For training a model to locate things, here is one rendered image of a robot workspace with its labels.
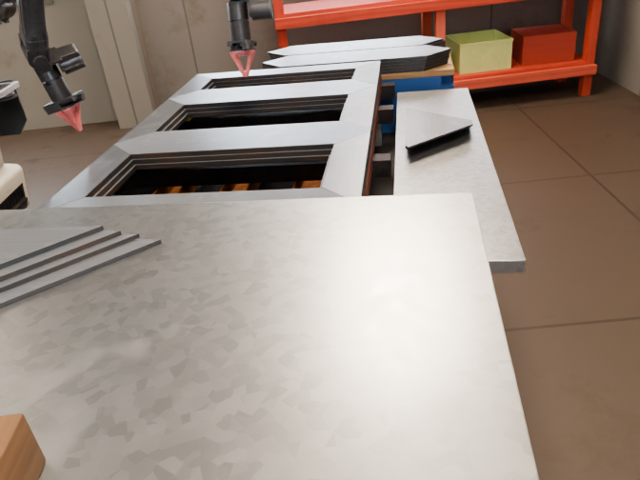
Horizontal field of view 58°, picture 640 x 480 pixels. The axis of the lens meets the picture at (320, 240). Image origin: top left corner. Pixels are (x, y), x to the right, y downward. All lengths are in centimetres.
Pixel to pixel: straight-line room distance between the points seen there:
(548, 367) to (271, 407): 168
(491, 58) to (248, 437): 415
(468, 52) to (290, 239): 380
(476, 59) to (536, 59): 45
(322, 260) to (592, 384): 153
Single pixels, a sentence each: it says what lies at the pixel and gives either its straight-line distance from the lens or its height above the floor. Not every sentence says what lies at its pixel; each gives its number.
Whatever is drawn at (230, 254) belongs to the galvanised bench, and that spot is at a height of 105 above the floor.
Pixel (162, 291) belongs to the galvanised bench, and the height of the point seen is 105.
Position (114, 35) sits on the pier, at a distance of 487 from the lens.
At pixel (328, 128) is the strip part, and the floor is 85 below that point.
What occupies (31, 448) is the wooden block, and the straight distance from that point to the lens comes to 47.
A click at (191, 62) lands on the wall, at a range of 503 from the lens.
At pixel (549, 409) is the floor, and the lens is 195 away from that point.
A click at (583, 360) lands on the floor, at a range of 214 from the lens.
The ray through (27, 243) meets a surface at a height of 107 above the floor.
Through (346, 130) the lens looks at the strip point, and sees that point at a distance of 160.
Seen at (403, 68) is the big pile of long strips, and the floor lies 81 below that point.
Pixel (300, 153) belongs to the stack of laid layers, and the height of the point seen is 83.
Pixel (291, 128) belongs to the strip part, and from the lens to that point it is 166.
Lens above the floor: 138
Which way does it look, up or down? 30 degrees down
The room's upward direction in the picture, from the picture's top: 7 degrees counter-clockwise
